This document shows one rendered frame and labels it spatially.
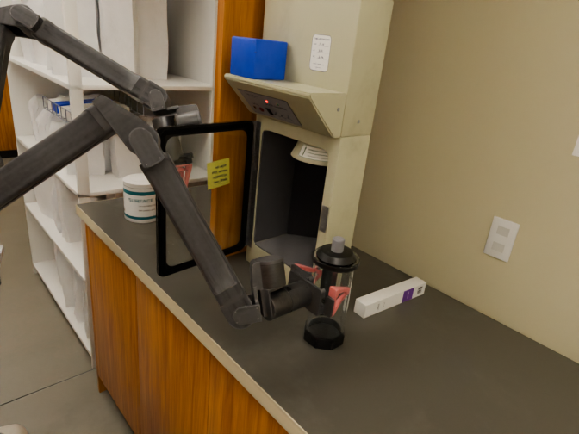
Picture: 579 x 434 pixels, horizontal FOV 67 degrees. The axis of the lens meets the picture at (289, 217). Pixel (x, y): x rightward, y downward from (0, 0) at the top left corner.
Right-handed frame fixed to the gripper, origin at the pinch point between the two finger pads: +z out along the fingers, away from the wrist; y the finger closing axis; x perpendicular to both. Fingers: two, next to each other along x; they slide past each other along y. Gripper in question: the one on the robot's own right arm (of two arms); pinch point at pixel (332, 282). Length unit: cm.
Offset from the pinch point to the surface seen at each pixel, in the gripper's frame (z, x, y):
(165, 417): -20, 68, 43
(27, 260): -19, 111, 254
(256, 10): 8, -57, 47
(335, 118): 4.1, -35.7, 10.1
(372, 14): 11, -58, 10
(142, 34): 21, -45, 149
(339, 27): 7, -54, 15
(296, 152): 8.7, -23.2, 26.2
